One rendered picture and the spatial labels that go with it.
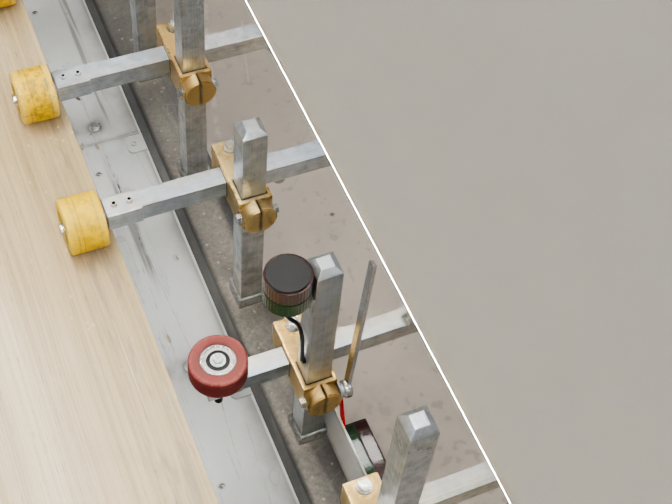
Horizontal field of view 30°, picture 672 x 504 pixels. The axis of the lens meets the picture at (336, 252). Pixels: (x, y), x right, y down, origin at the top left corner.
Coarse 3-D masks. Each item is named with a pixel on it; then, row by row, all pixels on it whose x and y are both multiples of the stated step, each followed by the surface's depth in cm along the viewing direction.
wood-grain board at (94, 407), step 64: (0, 64) 193; (0, 128) 186; (64, 128) 187; (0, 192) 179; (64, 192) 180; (0, 256) 173; (64, 256) 174; (0, 320) 167; (64, 320) 168; (128, 320) 168; (0, 384) 161; (64, 384) 162; (128, 384) 163; (0, 448) 156; (64, 448) 157; (128, 448) 158; (192, 448) 158
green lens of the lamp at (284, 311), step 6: (264, 294) 149; (264, 300) 150; (270, 300) 148; (306, 300) 148; (270, 306) 149; (276, 306) 148; (282, 306) 148; (288, 306) 148; (294, 306) 148; (300, 306) 148; (306, 306) 150; (276, 312) 149; (282, 312) 149; (288, 312) 149; (294, 312) 149; (300, 312) 150
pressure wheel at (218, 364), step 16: (208, 336) 167; (224, 336) 167; (192, 352) 165; (208, 352) 166; (224, 352) 166; (240, 352) 166; (192, 368) 164; (208, 368) 164; (224, 368) 165; (240, 368) 165; (192, 384) 166; (208, 384) 163; (224, 384) 163; (240, 384) 165
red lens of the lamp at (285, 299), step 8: (264, 272) 147; (312, 272) 148; (264, 280) 147; (312, 280) 147; (264, 288) 148; (304, 288) 146; (312, 288) 149; (272, 296) 147; (280, 296) 146; (288, 296) 146; (296, 296) 146; (304, 296) 147; (280, 304) 147; (288, 304) 147; (296, 304) 148
